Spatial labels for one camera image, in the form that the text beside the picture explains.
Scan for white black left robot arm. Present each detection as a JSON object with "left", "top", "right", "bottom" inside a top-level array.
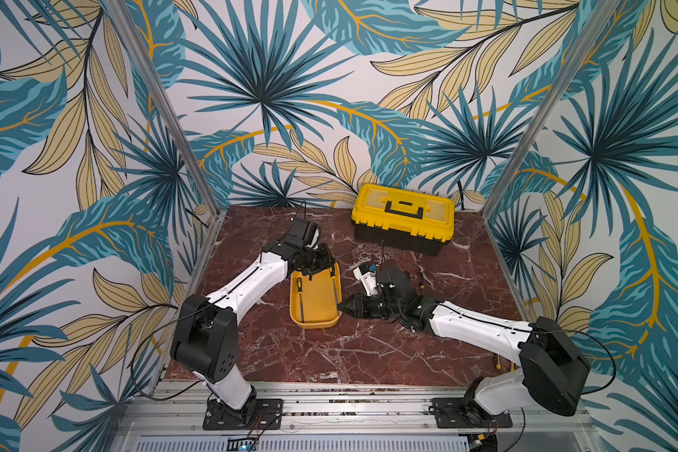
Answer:
[{"left": 171, "top": 218, "right": 335, "bottom": 423}]

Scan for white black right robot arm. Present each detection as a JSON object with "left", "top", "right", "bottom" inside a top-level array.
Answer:
[{"left": 338, "top": 265, "right": 591, "bottom": 423}]

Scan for yellow plastic storage tray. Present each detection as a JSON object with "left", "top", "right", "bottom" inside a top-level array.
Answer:
[{"left": 289, "top": 263, "right": 342, "bottom": 330}]

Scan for yellow and black toolbox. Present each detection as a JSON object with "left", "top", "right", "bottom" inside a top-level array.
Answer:
[{"left": 351, "top": 184, "right": 455, "bottom": 256}]

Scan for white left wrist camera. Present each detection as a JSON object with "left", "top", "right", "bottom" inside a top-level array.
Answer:
[{"left": 304, "top": 222, "right": 320, "bottom": 249}]

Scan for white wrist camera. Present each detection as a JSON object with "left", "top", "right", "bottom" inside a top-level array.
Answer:
[
  {"left": 304, "top": 222, "right": 320, "bottom": 249},
  {"left": 352, "top": 263, "right": 379, "bottom": 297}
]

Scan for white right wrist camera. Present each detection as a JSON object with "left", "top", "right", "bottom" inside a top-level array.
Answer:
[{"left": 352, "top": 263, "right": 379, "bottom": 297}]

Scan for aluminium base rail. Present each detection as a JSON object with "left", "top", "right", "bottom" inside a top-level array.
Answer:
[{"left": 110, "top": 380, "right": 600, "bottom": 451}]

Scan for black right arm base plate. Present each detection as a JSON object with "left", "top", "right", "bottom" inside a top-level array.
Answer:
[{"left": 428, "top": 397, "right": 513, "bottom": 431}]

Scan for yellow handled pliers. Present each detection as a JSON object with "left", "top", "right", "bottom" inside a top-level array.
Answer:
[{"left": 493, "top": 354, "right": 516, "bottom": 372}]

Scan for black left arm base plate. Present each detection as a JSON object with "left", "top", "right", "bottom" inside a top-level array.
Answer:
[{"left": 203, "top": 397, "right": 284, "bottom": 431}]

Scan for left aluminium corner post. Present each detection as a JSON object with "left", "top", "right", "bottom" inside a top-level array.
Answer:
[{"left": 104, "top": 0, "right": 220, "bottom": 218}]

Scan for aluminium corner post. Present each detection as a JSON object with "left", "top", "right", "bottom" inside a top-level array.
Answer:
[
  {"left": 482, "top": 0, "right": 621, "bottom": 220},
  {"left": 104, "top": 0, "right": 220, "bottom": 218}
]

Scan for right aluminium corner post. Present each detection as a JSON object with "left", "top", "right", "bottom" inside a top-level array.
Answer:
[{"left": 482, "top": 0, "right": 621, "bottom": 220}]

